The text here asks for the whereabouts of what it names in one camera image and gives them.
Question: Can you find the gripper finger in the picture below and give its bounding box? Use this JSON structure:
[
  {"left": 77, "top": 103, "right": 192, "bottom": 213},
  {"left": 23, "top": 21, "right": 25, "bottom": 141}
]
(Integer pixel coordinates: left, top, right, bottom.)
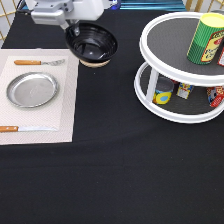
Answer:
[
  {"left": 60, "top": 23, "right": 69, "bottom": 32},
  {"left": 72, "top": 20, "right": 80, "bottom": 36}
]

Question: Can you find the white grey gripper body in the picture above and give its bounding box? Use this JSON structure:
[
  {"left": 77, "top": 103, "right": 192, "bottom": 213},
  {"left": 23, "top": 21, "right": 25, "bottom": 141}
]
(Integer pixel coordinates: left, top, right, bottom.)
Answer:
[{"left": 25, "top": 0, "right": 105, "bottom": 25}]

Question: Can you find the black bowl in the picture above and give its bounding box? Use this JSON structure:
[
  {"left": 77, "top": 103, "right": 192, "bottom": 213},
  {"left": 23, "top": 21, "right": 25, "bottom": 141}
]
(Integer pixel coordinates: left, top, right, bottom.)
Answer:
[{"left": 65, "top": 23, "right": 118, "bottom": 63}]

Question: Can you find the silver metal plate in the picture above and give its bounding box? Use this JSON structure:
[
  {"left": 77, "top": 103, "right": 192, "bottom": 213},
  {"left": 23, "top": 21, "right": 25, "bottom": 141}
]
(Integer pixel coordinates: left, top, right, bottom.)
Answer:
[{"left": 6, "top": 72, "right": 59, "bottom": 108}]

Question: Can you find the white two-tier lazy Susan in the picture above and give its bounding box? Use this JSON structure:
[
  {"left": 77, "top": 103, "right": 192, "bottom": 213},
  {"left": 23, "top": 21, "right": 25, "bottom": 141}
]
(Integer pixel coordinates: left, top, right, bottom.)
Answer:
[{"left": 134, "top": 12, "right": 224, "bottom": 123}]

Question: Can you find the round wooden coaster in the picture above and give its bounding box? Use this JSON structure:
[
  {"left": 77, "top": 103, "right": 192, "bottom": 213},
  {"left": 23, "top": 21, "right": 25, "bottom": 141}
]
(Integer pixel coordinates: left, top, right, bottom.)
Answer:
[{"left": 79, "top": 59, "right": 110, "bottom": 68}]

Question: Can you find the beige placemat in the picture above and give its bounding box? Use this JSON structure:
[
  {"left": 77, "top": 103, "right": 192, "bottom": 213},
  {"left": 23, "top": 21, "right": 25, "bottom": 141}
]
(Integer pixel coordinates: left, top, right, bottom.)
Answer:
[{"left": 0, "top": 49, "right": 79, "bottom": 145}]

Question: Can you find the blue yellow can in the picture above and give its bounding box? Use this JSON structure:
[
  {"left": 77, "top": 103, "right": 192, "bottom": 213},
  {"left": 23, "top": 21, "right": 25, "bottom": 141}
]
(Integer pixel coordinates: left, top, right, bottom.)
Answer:
[{"left": 153, "top": 76, "right": 174, "bottom": 105}]

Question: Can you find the yellow blue small box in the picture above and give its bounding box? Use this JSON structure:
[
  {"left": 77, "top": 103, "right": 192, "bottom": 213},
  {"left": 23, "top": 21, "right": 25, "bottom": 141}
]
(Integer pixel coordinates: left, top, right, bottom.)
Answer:
[{"left": 177, "top": 83, "right": 194, "bottom": 99}]

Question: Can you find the green yellow parmesan canister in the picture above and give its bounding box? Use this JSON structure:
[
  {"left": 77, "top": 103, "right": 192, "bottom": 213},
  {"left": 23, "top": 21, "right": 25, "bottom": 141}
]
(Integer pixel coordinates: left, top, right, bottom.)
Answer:
[{"left": 187, "top": 13, "right": 224, "bottom": 65}]

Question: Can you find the red raisins box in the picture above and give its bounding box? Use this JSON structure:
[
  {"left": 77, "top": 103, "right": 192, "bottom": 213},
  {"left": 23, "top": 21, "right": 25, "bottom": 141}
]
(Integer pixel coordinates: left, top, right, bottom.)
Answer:
[{"left": 217, "top": 47, "right": 224, "bottom": 67}]

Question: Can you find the wooden handled fork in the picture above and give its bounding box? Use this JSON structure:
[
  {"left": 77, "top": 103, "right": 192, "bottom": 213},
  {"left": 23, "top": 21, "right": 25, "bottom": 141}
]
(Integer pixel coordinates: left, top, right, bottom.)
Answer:
[{"left": 14, "top": 59, "right": 65, "bottom": 66}]

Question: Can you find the wooden handled knife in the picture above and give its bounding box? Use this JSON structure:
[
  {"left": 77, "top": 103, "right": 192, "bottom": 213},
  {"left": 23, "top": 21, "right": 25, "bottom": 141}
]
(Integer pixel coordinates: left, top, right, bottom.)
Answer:
[{"left": 0, "top": 126, "right": 57, "bottom": 133}]

